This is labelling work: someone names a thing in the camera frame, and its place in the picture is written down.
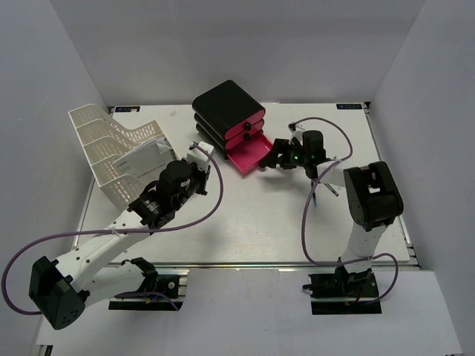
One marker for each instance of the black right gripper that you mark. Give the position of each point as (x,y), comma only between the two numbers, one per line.
(281,146)

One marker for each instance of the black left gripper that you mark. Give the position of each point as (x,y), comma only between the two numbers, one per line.
(204,178)

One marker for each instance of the white Canon safety booklet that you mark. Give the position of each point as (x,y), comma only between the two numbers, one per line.
(147,160)

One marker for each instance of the black pink drawer organizer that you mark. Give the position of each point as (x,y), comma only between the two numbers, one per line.
(233,120)

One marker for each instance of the purple capped clear pen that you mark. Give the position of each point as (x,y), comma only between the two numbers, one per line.
(332,190)

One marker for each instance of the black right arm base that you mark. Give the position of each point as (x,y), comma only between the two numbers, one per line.
(343,293)

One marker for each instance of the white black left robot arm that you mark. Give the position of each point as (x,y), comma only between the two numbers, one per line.
(62,288)

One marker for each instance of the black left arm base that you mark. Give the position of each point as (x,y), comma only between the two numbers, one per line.
(159,291)

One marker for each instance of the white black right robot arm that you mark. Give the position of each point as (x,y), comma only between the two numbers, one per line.
(373,198)

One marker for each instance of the white perforated file tray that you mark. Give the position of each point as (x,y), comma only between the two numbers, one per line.
(103,139)

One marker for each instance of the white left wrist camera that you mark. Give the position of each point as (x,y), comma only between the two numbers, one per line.
(200,153)

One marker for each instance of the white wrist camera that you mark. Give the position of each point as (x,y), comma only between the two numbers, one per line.
(297,131)
(200,153)

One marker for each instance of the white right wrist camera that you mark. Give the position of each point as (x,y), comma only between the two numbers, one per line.
(297,131)

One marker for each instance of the aluminium table edge rail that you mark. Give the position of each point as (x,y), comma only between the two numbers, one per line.
(410,265)

